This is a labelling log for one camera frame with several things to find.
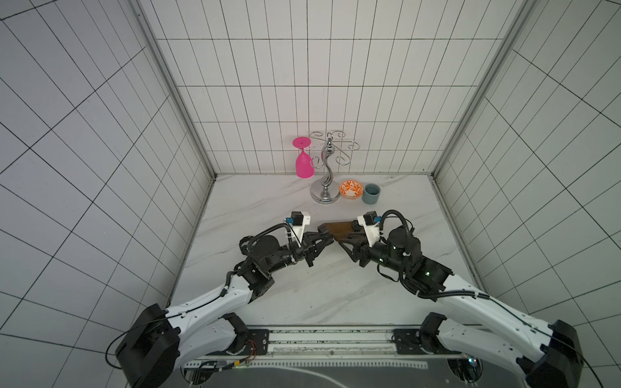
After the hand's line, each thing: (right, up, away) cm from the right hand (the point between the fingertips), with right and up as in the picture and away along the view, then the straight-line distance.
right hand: (343, 233), depth 72 cm
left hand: (-4, -1, -3) cm, 6 cm away
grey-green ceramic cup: (+17, +12, +33) cm, 39 cm away
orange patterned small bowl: (+9, +14, +38) cm, 42 cm away
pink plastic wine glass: (-13, +24, +28) cm, 39 cm away
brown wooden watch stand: (+1, -2, +18) cm, 18 cm away
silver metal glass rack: (-3, +13, +40) cm, 43 cm away
